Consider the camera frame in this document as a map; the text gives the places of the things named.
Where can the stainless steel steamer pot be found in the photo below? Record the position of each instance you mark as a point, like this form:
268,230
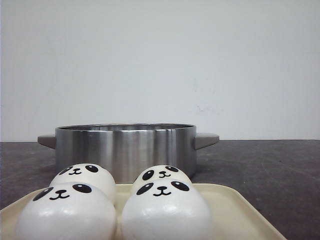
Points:
126,149

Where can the panda bun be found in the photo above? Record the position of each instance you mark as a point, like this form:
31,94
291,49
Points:
68,211
166,209
159,172
91,174

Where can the cream plastic tray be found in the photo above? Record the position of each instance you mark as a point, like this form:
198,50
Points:
234,218

